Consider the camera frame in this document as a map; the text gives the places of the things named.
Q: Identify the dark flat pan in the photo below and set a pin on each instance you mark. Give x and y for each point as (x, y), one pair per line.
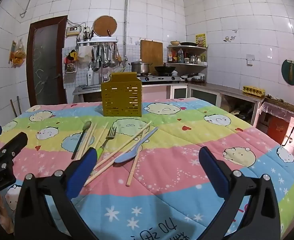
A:
(188, 44)

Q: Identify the steel sink unit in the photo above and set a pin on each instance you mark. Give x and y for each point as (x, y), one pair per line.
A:
(87, 88)

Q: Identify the dishes beside stove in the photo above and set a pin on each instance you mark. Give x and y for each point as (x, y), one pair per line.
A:
(194, 78)

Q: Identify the white wall control box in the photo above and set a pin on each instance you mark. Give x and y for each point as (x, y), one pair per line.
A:
(72, 31)

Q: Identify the yellow wall poster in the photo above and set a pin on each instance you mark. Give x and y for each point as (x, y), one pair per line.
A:
(200, 40)

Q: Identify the yellow and red hanging items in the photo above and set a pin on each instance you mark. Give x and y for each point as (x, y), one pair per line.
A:
(72, 55)

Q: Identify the yellow egg carton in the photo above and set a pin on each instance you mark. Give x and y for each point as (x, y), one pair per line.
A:
(253, 91)

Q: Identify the light blue plastic spoon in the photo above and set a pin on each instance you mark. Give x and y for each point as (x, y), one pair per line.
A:
(124, 158)

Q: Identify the yellow slotted utensil holder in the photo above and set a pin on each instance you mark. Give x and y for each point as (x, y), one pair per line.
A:
(122, 97)

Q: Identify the red box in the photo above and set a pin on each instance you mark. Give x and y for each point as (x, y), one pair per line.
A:
(276, 128)

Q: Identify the metal cutlery cup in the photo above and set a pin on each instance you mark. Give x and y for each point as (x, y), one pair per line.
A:
(87, 35)

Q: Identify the rectangular wooden cutting board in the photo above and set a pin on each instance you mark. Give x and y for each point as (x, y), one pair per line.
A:
(151, 52)

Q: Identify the plastic-covered wooden board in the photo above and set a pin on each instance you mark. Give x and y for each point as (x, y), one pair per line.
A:
(281, 106)

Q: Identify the metal wall rack shelf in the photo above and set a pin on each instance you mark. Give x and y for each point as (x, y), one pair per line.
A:
(97, 41)

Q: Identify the white soap bottle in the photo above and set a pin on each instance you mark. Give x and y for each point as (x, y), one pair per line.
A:
(90, 77)

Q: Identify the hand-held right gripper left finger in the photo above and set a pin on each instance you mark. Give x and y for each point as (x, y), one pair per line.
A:
(83, 170)

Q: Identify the person's left forearm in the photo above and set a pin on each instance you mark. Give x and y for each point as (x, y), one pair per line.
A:
(2, 212)

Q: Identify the white hanging cloth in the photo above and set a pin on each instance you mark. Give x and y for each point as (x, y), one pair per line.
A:
(84, 55)

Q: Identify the metal corner shelf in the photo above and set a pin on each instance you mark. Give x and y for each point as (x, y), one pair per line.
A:
(186, 64)

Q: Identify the grey wall pipe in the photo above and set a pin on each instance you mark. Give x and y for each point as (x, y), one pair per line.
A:
(126, 25)

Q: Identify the leaning wooden sticks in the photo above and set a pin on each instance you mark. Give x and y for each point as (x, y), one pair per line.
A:
(19, 105)

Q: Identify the kitchen counter cabinet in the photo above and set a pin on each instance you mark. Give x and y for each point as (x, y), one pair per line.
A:
(211, 95)

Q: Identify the row of condiment bottles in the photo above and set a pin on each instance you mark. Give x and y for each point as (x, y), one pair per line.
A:
(176, 56)

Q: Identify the round wooden cutting board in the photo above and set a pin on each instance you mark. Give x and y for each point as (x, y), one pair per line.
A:
(102, 26)

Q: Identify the black wok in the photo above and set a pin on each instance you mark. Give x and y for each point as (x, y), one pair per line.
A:
(165, 69)

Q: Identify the pastel cartoon printed blanket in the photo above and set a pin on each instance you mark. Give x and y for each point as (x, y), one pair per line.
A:
(174, 155)

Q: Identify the steel gas stove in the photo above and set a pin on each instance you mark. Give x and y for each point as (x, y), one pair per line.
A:
(159, 78)

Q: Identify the brown frosted glass door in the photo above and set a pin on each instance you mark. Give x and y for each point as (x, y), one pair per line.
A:
(47, 62)

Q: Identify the row of hanging kitchen utensils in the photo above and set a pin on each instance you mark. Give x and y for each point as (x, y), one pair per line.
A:
(107, 55)

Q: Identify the hanging yellow plastic bags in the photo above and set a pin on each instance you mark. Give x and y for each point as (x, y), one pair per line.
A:
(18, 55)

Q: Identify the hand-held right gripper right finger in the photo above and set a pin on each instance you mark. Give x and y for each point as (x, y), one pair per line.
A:
(213, 170)

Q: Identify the steel cooking pot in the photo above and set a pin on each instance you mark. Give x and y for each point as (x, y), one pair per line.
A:
(140, 68)

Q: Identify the white wall socket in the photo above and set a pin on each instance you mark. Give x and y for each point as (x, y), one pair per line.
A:
(250, 60)

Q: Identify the beige bowl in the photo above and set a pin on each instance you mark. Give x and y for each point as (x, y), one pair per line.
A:
(175, 43)

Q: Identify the wall hooks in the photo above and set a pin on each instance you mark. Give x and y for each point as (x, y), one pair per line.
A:
(229, 38)

